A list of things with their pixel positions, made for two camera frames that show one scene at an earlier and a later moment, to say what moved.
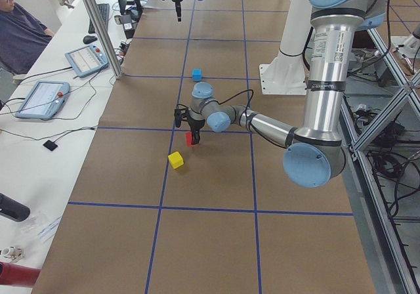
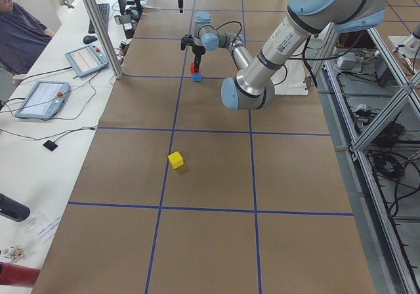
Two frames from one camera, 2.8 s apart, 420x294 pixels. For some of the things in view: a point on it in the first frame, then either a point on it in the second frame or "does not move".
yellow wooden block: (176, 159) does not move
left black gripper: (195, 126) to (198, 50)
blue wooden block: (197, 75) does not move
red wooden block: (189, 140) to (192, 68)
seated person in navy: (23, 37) does not move
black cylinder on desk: (13, 209) does not move
